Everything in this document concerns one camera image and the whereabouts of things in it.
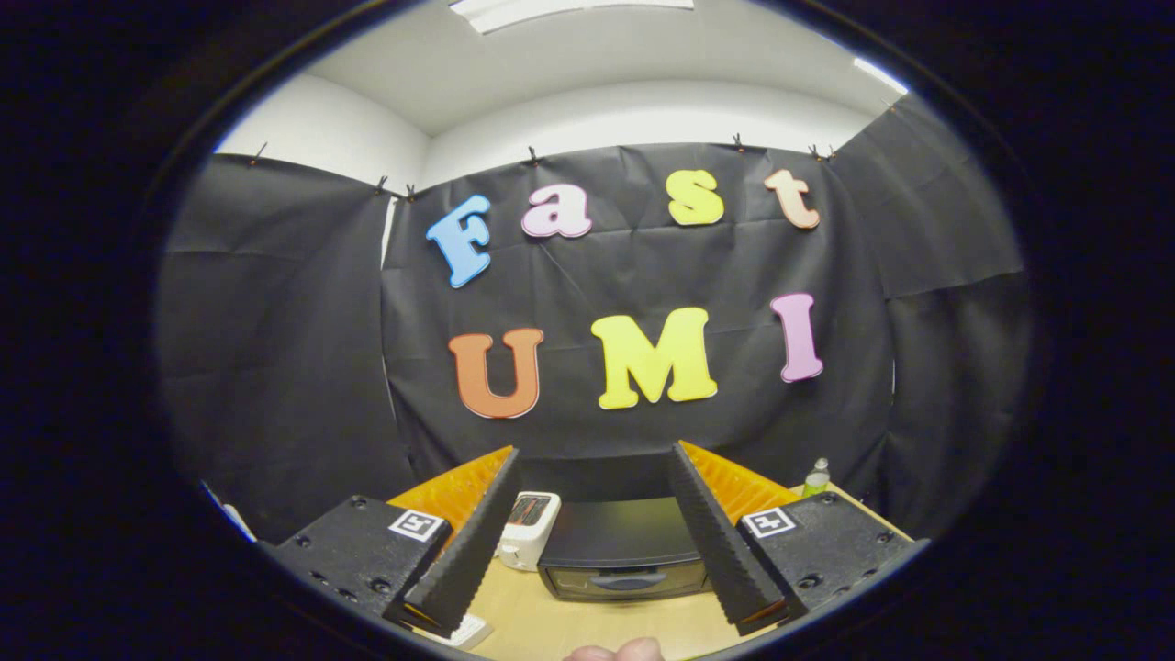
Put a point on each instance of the green drink bottle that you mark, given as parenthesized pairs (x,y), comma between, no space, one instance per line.
(815,482)

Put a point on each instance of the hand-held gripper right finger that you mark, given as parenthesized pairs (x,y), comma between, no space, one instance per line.
(725,551)

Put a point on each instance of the ceiling light panel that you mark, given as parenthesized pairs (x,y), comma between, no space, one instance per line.
(551,11)
(879,75)

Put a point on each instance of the black toaster oven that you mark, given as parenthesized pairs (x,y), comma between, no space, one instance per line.
(615,532)

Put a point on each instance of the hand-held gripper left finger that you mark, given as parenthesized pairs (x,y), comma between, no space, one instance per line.
(473,551)

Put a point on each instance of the white food tray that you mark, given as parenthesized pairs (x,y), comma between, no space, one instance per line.
(468,632)

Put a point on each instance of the white bread toaster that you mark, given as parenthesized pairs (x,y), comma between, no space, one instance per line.
(528,542)

